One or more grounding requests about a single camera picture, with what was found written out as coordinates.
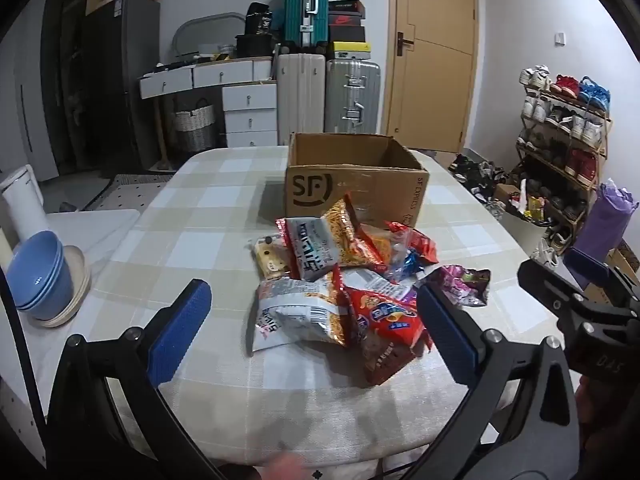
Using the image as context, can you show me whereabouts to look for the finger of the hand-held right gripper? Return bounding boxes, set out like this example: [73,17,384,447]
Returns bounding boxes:
[517,258,597,322]
[564,248,640,311]

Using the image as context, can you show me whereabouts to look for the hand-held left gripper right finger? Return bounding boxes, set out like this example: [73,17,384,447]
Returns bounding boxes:
[400,282,583,480]

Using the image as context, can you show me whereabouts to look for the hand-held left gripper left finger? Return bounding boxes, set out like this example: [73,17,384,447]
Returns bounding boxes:
[45,279,236,480]

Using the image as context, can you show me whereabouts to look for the purple snack packet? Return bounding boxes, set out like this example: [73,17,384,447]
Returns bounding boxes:
[424,265,492,310]

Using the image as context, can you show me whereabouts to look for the red chip bag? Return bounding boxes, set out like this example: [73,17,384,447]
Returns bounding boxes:
[342,285,433,387]

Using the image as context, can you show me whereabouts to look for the blue cookie packet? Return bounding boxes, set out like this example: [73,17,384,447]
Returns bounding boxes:
[390,250,426,281]

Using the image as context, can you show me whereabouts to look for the small silver snack packet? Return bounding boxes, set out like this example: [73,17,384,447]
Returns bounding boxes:
[345,267,418,301]

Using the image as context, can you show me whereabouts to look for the red striped snack packet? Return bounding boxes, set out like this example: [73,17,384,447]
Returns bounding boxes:
[382,220,440,267]

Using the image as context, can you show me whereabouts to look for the orange noodle snack packet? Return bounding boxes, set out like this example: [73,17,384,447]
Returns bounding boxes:
[320,194,388,273]
[360,224,401,267]

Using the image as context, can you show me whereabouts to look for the silver noodle snack packet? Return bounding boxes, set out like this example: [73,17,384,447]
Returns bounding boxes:
[251,269,352,357]
[276,215,341,281]

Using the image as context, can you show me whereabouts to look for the beige cookie packet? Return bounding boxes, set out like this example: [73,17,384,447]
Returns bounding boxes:
[248,236,292,281]

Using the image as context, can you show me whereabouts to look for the purple bag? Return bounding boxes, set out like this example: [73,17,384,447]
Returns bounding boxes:
[582,180,640,261]

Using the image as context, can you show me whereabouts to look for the white trash bin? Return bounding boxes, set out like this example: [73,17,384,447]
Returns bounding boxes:
[500,180,551,261]

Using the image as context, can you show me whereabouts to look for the small cardboard box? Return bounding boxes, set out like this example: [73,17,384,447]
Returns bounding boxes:
[492,184,521,206]

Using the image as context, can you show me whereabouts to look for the wooden shoe rack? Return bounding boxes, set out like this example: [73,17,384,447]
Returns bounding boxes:
[517,85,613,256]

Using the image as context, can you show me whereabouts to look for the beige plate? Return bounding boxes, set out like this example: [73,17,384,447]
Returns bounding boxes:
[37,245,92,329]

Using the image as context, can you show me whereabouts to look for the pile of assorted shoes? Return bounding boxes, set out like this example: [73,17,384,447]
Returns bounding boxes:
[447,152,506,206]

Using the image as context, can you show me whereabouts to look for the white side table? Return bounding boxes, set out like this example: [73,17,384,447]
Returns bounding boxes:
[0,207,142,411]

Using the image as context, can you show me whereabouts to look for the rows of assorted shoes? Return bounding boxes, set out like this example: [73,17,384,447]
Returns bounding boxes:
[519,65,612,251]

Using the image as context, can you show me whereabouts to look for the patterned floor mat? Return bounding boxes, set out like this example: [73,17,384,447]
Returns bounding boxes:
[82,174,173,211]

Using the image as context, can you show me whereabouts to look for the person's leg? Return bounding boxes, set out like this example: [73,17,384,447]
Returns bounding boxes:
[262,454,313,480]

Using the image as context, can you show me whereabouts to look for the white cylindrical appliance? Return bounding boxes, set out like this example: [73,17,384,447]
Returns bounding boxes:
[0,165,51,256]

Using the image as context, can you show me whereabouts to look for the wooden stick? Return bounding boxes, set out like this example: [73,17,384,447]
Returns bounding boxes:
[152,95,172,171]

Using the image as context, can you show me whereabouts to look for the woven laundry basket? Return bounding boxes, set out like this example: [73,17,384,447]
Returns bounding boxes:
[172,100,217,153]

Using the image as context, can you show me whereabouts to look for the wooden door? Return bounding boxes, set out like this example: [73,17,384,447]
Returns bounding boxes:
[382,0,478,151]

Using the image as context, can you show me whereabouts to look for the white drawer cabinet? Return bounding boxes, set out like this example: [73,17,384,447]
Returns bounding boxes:
[139,57,278,148]

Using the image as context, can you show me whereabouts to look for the dark refrigerator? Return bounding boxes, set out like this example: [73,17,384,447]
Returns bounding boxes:
[82,0,161,171]

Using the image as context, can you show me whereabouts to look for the silver suitcase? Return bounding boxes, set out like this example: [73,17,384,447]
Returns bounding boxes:
[324,59,382,135]

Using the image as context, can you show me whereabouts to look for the beige suitcase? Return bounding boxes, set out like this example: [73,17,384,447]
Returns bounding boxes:
[276,52,327,147]

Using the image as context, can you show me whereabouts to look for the black plastic basket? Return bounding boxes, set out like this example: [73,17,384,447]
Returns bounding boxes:
[235,34,278,58]

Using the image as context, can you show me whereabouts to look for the grey oval basin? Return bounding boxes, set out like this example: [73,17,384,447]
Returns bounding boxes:
[172,12,246,56]

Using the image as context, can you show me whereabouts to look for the black paper bag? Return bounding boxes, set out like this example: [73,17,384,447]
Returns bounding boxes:
[246,2,273,36]

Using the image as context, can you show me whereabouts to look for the teal suitcase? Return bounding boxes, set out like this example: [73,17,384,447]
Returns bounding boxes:
[285,0,329,51]

